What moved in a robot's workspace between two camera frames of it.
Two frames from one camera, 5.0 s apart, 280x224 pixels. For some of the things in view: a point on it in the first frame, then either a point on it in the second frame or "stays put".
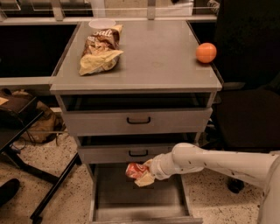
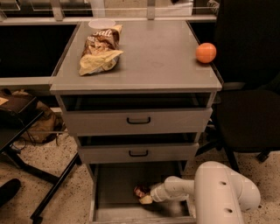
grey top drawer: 103,115 stays put
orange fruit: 206,52 stays put
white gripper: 157,166 → 157,192
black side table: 18,111 stays put
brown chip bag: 101,51 stays put
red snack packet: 134,171 → 141,191
